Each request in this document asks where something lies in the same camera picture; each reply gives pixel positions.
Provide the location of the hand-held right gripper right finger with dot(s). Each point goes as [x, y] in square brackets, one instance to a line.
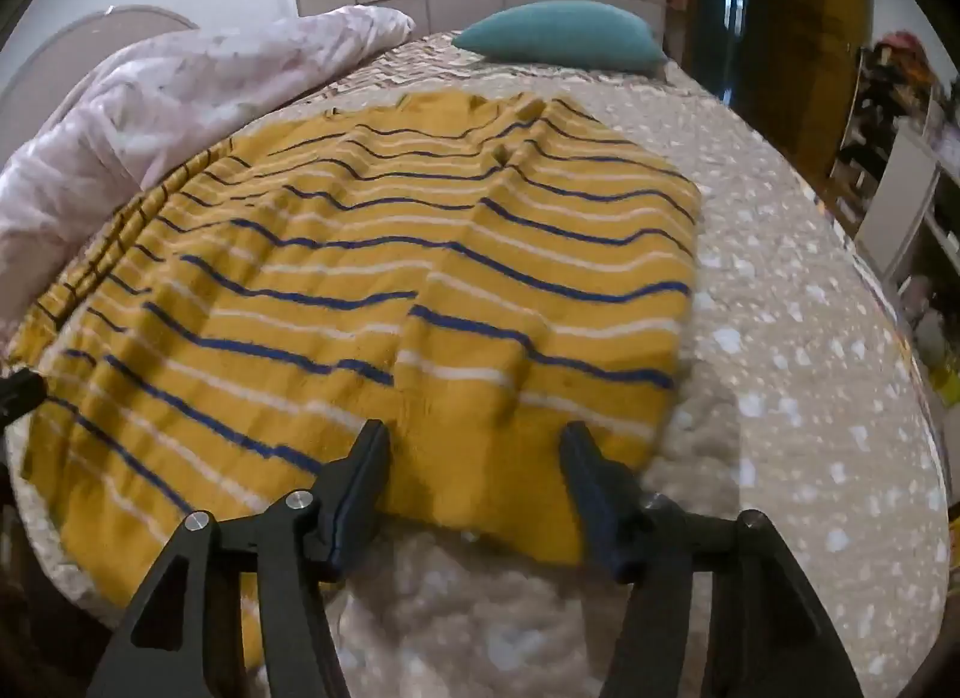
[592, 507]

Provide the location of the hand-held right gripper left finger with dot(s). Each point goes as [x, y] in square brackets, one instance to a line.
[363, 497]

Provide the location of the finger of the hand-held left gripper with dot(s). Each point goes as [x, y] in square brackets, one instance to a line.
[21, 392]

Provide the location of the yellow striped knit garment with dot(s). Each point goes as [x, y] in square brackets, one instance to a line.
[375, 255]

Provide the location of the beige dotted blanket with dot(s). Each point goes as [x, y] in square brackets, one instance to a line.
[787, 338]

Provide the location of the pink floral blanket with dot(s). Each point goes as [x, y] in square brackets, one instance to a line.
[150, 105]

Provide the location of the zigzag patterned bedsheet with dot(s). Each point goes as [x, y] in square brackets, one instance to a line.
[420, 64]

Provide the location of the cluttered white shelf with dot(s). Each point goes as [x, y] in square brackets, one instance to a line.
[900, 165]

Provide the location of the teal pillow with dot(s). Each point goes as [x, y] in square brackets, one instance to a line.
[570, 34]

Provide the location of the brown wooden door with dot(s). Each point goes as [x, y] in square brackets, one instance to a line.
[810, 30]

